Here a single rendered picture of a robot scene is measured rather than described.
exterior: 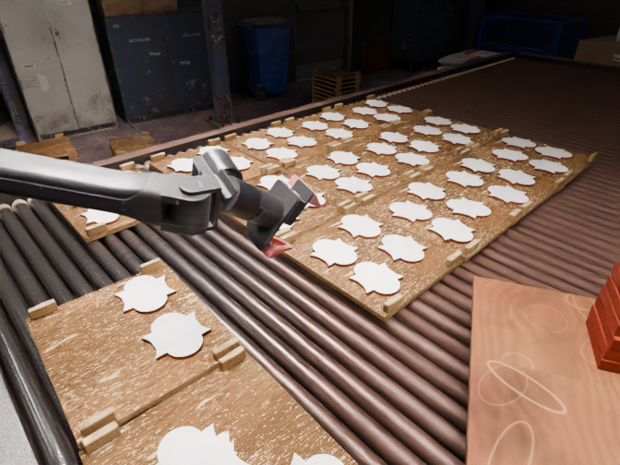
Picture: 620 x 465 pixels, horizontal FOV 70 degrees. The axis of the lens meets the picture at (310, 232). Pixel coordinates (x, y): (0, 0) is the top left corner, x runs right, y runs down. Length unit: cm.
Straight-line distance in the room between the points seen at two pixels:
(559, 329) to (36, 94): 500
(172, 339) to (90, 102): 453
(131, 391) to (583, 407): 81
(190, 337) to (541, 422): 69
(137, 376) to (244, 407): 24
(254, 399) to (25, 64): 467
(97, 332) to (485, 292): 87
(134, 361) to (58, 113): 450
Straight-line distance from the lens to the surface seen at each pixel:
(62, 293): 132
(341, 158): 186
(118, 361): 105
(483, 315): 98
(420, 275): 122
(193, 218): 65
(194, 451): 82
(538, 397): 87
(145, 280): 123
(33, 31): 523
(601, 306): 99
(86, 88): 537
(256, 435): 87
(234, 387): 94
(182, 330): 105
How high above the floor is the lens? 166
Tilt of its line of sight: 32 degrees down
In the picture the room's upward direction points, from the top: straight up
